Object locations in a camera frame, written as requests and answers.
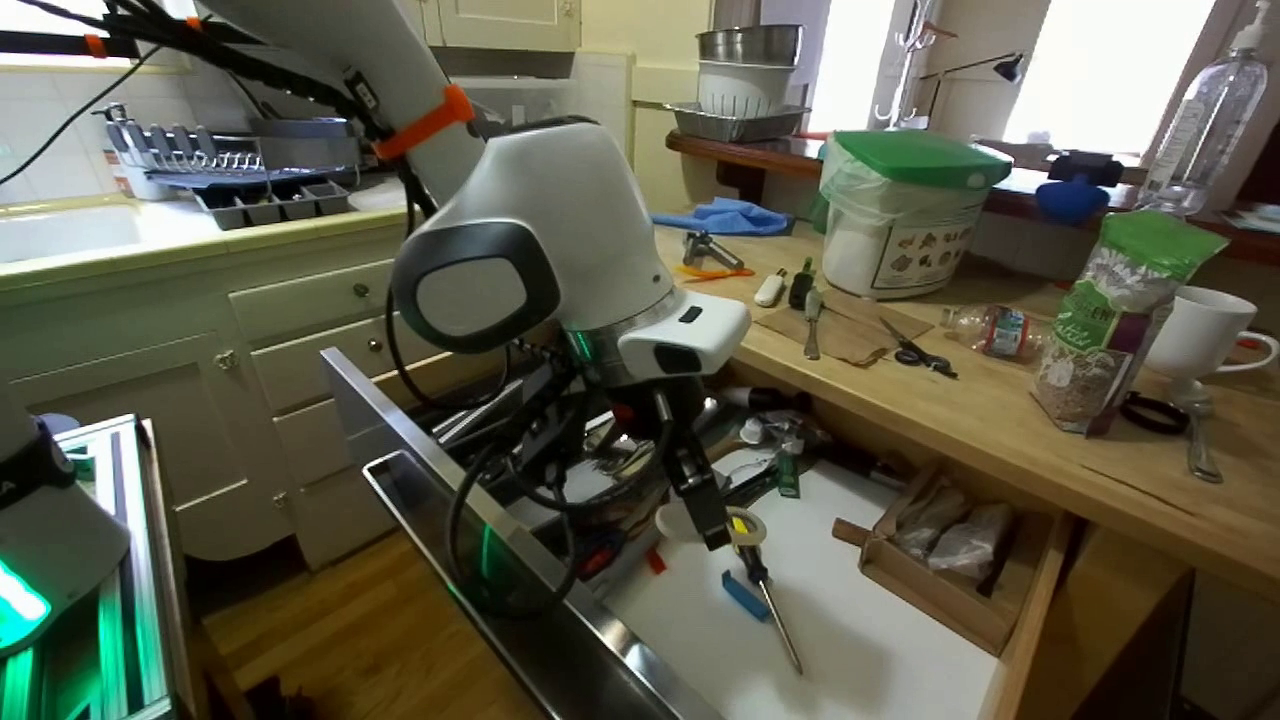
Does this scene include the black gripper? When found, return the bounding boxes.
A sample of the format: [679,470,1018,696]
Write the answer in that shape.
[647,376,740,549]

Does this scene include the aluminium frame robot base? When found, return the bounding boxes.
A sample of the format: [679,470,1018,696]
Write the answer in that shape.
[0,414,193,720]

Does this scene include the wooden drawer with steel front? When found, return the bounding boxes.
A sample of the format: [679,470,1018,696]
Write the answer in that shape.
[316,340,1075,720]

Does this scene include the dark blue object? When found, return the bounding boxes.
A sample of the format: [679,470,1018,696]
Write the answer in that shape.
[1030,148,1127,232]

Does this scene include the yellow and black screwdriver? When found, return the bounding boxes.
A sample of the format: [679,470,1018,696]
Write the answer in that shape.
[724,508,808,680]

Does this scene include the small blue tool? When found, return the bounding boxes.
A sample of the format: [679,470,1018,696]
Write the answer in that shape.
[716,570,777,627]

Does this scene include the orange peeler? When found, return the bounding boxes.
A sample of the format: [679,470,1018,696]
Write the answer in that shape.
[676,264,758,287]

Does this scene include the silver can opener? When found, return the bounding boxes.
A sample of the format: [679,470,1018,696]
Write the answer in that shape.
[679,229,751,278]

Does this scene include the small wooden box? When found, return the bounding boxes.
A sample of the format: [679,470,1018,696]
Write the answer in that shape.
[830,461,1070,659]

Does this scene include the small black scissors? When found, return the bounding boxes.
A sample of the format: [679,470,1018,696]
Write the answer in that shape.
[876,316,960,385]

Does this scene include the blue cloth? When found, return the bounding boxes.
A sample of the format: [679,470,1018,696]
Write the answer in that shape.
[652,197,795,239]

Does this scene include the clear crinkled plastic item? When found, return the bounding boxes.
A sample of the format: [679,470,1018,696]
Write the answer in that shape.
[935,299,1052,369]

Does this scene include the white and green plastic bag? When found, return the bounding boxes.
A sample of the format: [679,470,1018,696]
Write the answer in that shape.
[814,130,1015,304]

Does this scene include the metal baking pan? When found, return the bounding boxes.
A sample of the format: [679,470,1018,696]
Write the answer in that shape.
[672,106,808,148]

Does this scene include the white ribbed container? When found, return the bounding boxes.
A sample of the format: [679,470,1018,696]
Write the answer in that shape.
[690,60,799,119]

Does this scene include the clear bag with green top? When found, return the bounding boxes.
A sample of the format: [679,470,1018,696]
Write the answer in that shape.
[1026,208,1233,442]

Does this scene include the steel mixing bowl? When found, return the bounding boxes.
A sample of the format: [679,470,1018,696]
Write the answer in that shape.
[690,19,808,70]

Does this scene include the silver metal utensil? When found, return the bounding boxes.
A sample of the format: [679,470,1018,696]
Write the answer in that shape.
[1174,376,1226,488]

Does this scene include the white kitchen cabinet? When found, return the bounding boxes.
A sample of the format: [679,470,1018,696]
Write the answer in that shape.
[0,197,452,571]

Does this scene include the white ceramic mug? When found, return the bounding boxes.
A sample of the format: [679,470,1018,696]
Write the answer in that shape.
[1140,286,1280,385]

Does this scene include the grey dish rack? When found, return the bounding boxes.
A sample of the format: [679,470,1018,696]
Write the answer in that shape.
[90,106,368,232]

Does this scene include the clear plastic bottle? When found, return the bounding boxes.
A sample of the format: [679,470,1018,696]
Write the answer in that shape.
[1132,7,1270,226]

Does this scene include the black rubber ring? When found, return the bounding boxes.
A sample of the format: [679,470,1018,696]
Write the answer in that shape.
[1117,393,1191,442]

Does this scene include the black cable bundle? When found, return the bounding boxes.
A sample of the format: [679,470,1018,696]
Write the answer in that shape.
[0,0,404,193]

